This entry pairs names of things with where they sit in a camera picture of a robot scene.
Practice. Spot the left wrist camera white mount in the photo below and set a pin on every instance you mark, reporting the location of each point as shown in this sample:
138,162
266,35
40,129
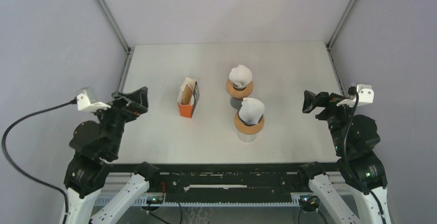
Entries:
86,101

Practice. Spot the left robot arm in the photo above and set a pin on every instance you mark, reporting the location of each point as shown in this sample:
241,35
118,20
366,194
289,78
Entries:
96,145

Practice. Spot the orange coffee filter box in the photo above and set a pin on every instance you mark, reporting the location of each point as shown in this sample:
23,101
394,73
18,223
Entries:
188,97

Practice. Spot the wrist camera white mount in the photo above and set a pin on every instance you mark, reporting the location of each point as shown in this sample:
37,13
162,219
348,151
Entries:
362,94
86,101

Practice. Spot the clear glass carafe brown band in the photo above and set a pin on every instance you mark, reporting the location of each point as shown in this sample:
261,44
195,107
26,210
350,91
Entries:
246,138

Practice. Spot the aluminium frame post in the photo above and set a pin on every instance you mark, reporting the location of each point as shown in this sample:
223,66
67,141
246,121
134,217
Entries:
107,14
341,23

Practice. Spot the white paper coffee filter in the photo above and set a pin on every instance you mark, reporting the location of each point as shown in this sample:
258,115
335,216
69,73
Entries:
240,77

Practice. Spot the wooden dripper ring holder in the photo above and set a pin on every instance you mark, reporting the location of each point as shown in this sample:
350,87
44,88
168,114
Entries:
239,94

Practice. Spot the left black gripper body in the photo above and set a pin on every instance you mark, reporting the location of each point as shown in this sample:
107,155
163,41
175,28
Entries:
116,117

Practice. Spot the right aluminium frame post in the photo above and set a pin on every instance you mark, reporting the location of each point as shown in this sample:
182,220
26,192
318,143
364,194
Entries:
341,23

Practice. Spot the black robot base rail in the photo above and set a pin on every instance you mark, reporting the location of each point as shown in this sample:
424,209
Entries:
226,184

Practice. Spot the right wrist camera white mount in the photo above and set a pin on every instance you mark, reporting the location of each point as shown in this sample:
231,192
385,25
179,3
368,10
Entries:
362,94

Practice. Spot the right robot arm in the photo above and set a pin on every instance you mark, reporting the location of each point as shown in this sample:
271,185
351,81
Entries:
354,138

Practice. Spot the blue ribbed dripper cone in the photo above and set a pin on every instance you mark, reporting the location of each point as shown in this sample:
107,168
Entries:
250,119

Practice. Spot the left aluminium frame post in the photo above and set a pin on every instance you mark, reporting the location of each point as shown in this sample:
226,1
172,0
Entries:
107,14

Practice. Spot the grey glass carafe brown band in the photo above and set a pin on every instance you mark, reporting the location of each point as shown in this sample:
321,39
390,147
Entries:
236,103

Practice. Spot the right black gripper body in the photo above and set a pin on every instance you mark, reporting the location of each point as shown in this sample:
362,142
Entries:
335,115

